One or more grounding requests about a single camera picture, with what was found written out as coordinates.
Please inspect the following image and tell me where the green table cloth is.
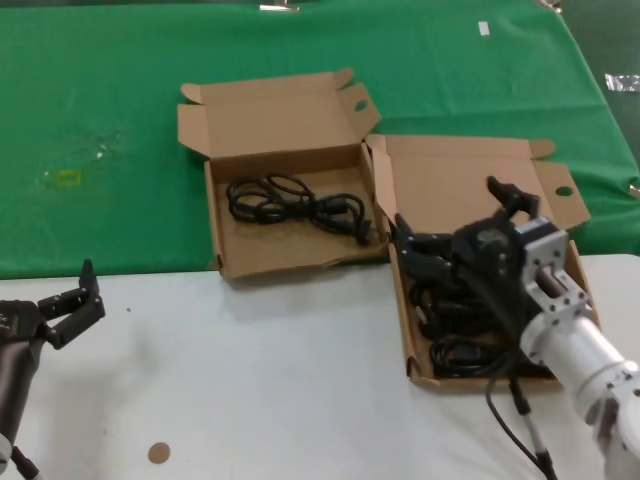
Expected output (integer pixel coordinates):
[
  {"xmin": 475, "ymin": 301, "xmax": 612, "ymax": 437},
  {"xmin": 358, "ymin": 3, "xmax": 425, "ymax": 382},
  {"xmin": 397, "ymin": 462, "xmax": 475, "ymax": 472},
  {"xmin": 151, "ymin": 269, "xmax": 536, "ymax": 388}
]
[{"xmin": 0, "ymin": 0, "xmax": 640, "ymax": 281}]

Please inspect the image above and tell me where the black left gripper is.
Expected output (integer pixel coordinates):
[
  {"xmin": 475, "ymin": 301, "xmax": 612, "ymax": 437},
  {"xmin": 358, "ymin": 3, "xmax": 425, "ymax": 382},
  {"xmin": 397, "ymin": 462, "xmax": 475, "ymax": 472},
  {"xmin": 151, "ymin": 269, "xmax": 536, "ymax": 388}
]
[{"xmin": 0, "ymin": 258, "xmax": 107, "ymax": 351}]

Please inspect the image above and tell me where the yellow tape rectangle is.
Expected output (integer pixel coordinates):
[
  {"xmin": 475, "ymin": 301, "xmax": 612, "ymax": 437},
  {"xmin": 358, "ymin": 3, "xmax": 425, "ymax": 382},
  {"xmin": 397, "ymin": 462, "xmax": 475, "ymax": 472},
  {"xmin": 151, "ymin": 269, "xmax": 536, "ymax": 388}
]
[{"xmin": 53, "ymin": 169, "xmax": 84, "ymax": 189}]

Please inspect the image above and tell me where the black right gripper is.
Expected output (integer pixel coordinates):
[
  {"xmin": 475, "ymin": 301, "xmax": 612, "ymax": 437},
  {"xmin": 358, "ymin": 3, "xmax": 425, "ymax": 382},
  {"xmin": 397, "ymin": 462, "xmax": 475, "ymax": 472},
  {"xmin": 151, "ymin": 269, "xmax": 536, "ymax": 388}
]
[{"xmin": 394, "ymin": 175, "xmax": 542, "ymax": 284}]

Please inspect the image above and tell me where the crumpled silver foil piece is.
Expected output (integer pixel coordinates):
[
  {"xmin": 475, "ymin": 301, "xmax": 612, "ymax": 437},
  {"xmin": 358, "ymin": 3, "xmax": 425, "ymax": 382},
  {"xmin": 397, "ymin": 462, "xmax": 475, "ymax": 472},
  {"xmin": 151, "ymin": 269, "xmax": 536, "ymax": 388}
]
[{"xmin": 603, "ymin": 73, "xmax": 640, "ymax": 94}]

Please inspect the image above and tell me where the black cable with plug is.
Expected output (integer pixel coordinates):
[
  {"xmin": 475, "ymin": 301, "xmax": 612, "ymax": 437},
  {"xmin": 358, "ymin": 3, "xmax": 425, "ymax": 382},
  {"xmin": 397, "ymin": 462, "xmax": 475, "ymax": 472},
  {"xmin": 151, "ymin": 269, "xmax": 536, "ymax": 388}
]
[{"xmin": 9, "ymin": 445, "xmax": 42, "ymax": 480}]

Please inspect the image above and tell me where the clear plastic film scrap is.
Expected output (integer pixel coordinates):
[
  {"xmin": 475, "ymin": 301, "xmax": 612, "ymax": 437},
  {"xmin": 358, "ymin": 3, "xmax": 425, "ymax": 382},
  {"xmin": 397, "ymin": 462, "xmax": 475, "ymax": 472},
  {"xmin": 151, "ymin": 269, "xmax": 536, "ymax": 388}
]
[{"xmin": 74, "ymin": 128, "xmax": 129, "ymax": 162}]

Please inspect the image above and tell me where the open brown cardboard box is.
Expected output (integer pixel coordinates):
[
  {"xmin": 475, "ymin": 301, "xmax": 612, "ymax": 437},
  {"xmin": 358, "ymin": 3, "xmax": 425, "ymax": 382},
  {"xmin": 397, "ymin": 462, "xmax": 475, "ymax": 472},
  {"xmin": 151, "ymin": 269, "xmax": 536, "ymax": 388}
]
[
  {"xmin": 365, "ymin": 133, "xmax": 601, "ymax": 396},
  {"xmin": 176, "ymin": 68, "xmax": 392, "ymax": 281}
]

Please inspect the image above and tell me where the black cable with white connector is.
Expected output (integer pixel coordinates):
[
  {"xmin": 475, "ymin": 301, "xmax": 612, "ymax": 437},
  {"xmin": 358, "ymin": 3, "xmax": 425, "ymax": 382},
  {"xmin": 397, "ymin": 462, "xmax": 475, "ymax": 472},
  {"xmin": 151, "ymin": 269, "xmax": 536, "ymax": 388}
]
[{"xmin": 508, "ymin": 374, "xmax": 560, "ymax": 480}]

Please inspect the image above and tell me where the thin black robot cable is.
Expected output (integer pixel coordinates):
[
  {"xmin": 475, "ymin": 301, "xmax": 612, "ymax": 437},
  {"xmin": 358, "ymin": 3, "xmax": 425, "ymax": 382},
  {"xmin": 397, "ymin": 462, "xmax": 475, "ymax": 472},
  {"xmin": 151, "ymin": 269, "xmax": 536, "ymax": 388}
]
[{"xmin": 483, "ymin": 349, "xmax": 557, "ymax": 480}]

